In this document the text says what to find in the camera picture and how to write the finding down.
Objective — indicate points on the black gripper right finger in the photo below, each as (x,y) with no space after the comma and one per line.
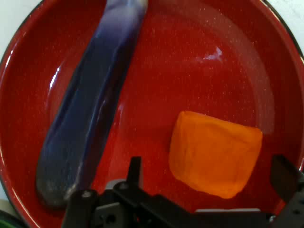
(292,190)

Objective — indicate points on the dark green plate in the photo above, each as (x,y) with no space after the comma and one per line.
(7,223)

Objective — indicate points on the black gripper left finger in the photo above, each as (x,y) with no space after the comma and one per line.
(114,209)

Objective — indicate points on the red enamel plate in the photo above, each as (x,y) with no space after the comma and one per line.
(190,83)

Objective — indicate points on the purple toy eggplant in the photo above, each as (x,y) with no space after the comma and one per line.
(90,107)

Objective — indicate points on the orange carrot block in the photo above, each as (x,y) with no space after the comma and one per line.
(213,154)

